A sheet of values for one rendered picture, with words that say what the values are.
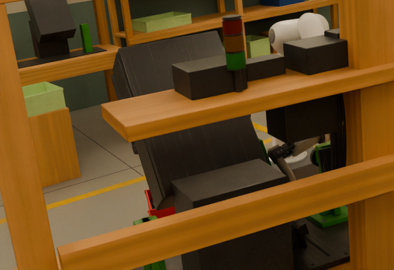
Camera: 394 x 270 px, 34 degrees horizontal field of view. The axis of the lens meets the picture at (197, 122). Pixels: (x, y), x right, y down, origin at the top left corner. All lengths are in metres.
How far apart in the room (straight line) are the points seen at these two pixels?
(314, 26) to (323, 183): 0.72
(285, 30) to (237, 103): 0.90
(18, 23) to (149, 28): 1.46
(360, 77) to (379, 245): 0.54
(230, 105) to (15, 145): 0.51
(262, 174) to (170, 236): 0.43
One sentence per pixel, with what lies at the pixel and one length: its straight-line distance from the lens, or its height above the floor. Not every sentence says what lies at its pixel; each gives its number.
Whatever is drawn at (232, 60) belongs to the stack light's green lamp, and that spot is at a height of 1.63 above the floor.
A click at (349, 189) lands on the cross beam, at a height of 1.23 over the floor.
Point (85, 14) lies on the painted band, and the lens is 7.64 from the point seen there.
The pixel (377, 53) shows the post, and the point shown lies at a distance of 1.80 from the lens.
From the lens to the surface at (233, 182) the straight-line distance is 1.85.
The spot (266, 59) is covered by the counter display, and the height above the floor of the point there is 1.59.
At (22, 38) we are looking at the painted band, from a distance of 7.47.
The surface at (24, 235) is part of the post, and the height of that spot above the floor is 1.32.
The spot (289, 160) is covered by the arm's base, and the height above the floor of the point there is 0.92.
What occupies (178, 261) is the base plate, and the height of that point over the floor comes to 0.90.
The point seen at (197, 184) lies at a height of 1.24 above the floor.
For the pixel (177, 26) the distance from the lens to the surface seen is 7.48.
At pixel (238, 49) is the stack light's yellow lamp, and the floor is 1.66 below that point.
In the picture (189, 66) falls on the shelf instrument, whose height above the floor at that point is 1.62.
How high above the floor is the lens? 1.96
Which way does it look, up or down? 17 degrees down
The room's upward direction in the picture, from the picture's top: 7 degrees counter-clockwise
